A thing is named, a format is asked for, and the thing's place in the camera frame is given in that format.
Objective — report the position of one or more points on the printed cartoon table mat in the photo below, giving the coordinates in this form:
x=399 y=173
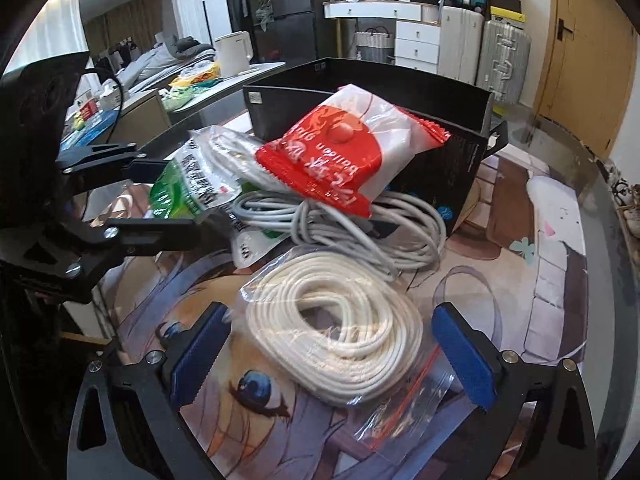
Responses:
x=500 y=270

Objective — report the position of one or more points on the black cardboard box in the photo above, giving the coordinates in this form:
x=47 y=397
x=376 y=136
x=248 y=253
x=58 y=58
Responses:
x=450 y=170

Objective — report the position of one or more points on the white dresser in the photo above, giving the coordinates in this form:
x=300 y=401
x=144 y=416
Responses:
x=415 y=40

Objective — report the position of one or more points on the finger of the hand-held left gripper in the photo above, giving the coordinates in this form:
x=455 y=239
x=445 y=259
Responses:
x=145 y=167
x=150 y=237

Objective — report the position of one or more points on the brown curtains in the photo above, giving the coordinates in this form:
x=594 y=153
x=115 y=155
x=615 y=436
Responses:
x=130 y=22

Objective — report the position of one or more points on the yellow and black box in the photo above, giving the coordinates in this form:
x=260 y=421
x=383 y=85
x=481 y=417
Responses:
x=507 y=14

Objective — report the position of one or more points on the white suitcase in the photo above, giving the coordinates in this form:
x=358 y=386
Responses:
x=461 y=45

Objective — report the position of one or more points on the red and white packet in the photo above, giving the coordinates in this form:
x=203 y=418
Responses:
x=320 y=160

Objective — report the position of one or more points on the white electric kettle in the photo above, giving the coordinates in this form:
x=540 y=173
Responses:
x=232 y=52

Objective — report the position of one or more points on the grey wicker basket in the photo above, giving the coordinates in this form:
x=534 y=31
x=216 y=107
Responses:
x=374 y=47

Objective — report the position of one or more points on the row of shoes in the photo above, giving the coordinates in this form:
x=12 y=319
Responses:
x=627 y=200

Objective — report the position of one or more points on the black fridge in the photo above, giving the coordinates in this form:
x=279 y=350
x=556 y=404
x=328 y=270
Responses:
x=300 y=10

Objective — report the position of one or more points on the silver suitcase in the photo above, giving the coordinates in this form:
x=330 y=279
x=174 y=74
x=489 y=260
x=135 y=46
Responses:
x=505 y=57

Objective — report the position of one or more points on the green and white packet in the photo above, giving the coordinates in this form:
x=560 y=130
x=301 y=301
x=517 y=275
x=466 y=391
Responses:
x=185 y=180

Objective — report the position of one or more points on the black glass cabinet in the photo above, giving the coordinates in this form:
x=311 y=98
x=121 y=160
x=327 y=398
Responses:
x=245 y=5

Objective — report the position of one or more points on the wooden door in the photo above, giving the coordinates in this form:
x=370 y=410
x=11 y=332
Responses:
x=585 y=60

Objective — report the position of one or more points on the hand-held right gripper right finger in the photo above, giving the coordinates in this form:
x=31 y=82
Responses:
x=465 y=360

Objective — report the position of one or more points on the pile of colourful snack bags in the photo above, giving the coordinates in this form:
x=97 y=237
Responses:
x=192 y=82

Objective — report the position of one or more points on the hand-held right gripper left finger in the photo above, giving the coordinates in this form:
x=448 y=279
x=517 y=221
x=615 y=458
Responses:
x=195 y=360

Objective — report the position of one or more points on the grey bedding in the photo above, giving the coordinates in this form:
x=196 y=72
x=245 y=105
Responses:
x=150 y=60

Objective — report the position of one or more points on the grey side table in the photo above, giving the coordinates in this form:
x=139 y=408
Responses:
x=150 y=110

